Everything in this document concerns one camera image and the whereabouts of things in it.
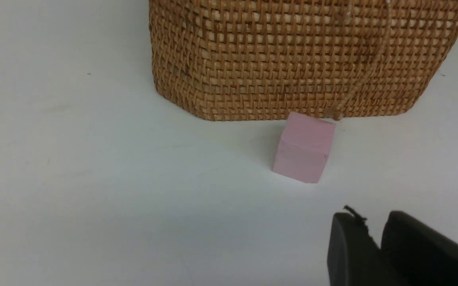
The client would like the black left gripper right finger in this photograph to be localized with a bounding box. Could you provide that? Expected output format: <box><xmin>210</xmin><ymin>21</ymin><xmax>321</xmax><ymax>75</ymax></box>
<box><xmin>380</xmin><ymin>211</ymin><xmax>458</xmax><ymax>286</ymax></box>

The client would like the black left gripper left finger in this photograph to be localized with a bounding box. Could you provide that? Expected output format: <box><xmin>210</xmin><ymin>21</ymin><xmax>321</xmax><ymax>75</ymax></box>
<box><xmin>327</xmin><ymin>206</ymin><xmax>396</xmax><ymax>286</ymax></box>

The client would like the pink foam cube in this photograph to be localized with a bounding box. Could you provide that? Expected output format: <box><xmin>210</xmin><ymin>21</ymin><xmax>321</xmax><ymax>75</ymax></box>
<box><xmin>272</xmin><ymin>112</ymin><xmax>336</xmax><ymax>184</ymax></box>

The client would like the woven wicker basket green lining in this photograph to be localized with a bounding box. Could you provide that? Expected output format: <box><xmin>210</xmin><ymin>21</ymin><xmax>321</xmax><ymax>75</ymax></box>
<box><xmin>149</xmin><ymin>0</ymin><xmax>458</xmax><ymax>121</ymax></box>

